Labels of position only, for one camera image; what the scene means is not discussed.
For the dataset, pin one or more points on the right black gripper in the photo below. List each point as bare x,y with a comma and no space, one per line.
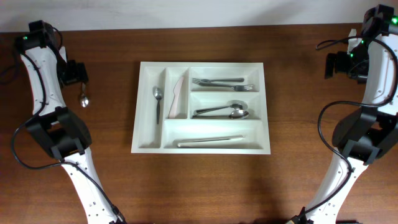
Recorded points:
331,65

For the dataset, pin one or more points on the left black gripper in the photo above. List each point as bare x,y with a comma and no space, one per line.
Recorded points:
81,74

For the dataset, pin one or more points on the silver fork slanted handle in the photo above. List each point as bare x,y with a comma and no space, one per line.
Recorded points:
233,87

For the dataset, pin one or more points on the small silver teaspoon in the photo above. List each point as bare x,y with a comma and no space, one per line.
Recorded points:
84,101

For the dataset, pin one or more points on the silver tablespoon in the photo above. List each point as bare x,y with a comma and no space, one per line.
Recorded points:
234,104
235,114

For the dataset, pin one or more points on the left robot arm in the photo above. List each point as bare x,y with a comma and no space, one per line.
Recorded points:
56,129

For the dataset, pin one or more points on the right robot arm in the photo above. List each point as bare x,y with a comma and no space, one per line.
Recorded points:
369,132

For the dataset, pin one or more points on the white plastic knife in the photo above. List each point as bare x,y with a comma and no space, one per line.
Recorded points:
176,92

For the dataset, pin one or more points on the small dark teaspoon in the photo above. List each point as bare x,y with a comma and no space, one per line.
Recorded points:
158,95

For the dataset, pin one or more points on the white plastic cutlery tray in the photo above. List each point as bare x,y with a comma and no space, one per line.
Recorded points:
150,137

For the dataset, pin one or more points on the silver fork with round handle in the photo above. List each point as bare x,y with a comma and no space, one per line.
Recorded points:
236,80

